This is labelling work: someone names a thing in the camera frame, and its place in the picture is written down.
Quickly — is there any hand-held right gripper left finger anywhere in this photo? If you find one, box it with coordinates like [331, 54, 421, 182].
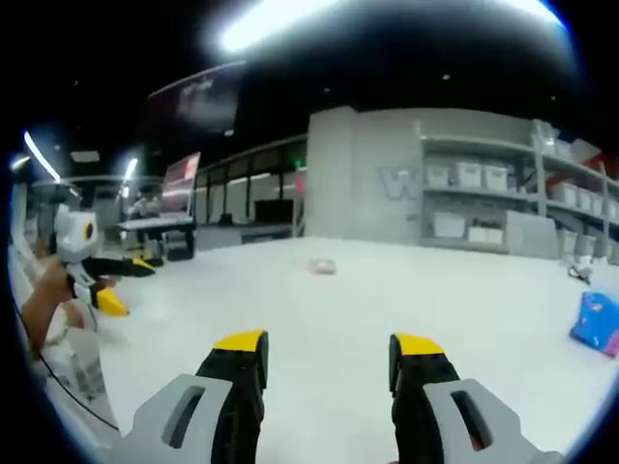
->
[118, 329, 270, 464]

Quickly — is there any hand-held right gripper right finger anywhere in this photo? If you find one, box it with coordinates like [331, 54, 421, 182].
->
[388, 332, 565, 464]

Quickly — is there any clear pinkish resealable bag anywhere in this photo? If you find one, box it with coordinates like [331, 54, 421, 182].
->
[308, 257, 339, 276]

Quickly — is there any person's left hand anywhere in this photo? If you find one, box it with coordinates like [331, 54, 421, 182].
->
[18, 258, 84, 360]

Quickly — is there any grey work table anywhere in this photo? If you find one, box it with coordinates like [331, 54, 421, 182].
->
[117, 216, 198, 263]

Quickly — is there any ceiling light tube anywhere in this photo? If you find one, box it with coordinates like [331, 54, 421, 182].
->
[122, 156, 140, 200]
[22, 129, 60, 184]

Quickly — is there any pink standing display panel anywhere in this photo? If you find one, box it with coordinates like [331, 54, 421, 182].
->
[161, 151, 202, 219]

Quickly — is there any blue printed packet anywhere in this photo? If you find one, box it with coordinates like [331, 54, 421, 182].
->
[569, 290, 619, 360]

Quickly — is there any white lidded storage box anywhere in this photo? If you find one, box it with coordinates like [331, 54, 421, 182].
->
[427, 163, 455, 189]
[467, 225, 505, 245]
[456, 161, 484, 190]
[432, 212, 467, 239]
[483, 165, 510, 191]

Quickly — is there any dark hanging screen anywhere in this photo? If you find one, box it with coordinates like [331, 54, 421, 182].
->
[146, 59, 249, 140]

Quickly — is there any small white and dark object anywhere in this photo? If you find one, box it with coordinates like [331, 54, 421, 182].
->
[567, 254, 595, 285]

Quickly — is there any grey shelving unit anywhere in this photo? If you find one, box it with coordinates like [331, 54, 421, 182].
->
[418, 118, 619, 266]

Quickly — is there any row of pale shelf bins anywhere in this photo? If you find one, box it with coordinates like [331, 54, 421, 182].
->
[550, 137, 619, 221]

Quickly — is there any bright ceiling light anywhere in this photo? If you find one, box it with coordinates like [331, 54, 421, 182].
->
[216, 0, 342, 55]

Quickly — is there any thin black cable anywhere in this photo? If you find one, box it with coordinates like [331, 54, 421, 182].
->
[13, 298, 121, 432]

